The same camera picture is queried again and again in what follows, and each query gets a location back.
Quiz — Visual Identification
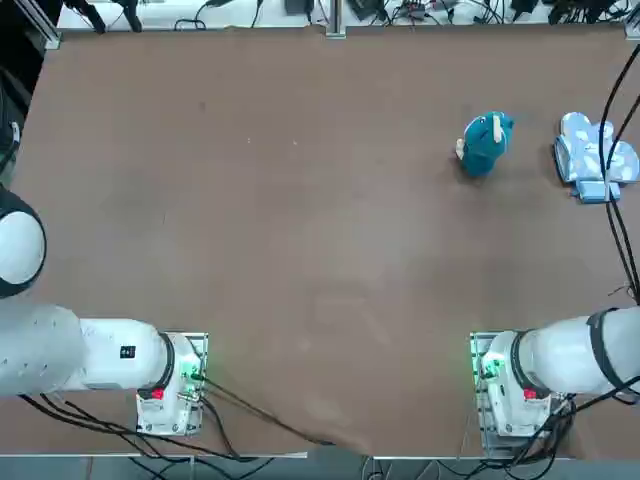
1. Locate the blue cloud-print oven mitt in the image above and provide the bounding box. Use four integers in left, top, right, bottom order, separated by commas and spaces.
553, 111, 634, 187
559, 119, 640, 204

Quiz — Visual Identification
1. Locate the small blue plush doll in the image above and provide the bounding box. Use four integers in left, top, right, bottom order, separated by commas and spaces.
455, 112, 517, 177

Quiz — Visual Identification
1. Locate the long black power adapter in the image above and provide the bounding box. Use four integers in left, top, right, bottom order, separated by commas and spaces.
347, 0, 387, 22

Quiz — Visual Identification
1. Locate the black tripod leg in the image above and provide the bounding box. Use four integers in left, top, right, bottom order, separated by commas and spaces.
62, 0, 107, 35
115, 0, 145, 34

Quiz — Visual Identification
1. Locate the aluminium corner profile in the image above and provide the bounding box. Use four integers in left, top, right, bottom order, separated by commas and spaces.
12, 0, 62, 51

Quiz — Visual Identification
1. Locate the black left base cable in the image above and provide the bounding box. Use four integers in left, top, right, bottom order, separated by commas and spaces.
192, 372, 337, 447

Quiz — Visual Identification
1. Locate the aluminium profile post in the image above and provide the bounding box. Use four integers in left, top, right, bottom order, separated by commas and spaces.
324, 0, 349, 39

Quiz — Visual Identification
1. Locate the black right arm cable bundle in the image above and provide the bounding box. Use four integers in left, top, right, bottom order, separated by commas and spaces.
599, 42, 640, 307

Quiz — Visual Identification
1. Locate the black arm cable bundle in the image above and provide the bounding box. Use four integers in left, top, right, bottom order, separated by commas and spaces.
599, 42, 640, 307
18, 392, 311, 462

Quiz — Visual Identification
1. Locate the black left arm cable bundle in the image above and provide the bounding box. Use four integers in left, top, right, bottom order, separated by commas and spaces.
18, 392, 311, 462

